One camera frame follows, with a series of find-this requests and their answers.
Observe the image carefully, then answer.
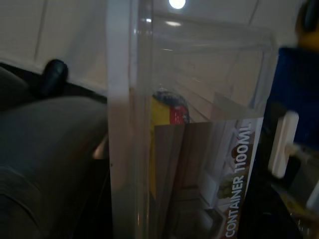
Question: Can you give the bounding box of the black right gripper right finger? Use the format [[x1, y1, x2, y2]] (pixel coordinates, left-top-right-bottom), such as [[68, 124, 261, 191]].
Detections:
[[243, 129, 312, 239]]

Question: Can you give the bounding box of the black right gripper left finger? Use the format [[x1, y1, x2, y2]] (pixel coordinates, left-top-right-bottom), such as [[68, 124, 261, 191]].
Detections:
[[0, 96, 112, 239]]

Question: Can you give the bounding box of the clear container white lid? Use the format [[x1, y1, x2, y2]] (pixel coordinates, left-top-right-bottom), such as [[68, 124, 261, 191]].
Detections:
[[104, 0, 275, 239]]

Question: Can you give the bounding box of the small black rounded object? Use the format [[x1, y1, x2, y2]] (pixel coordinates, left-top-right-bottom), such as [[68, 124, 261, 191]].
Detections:
[[39, 59, 69, 99]]

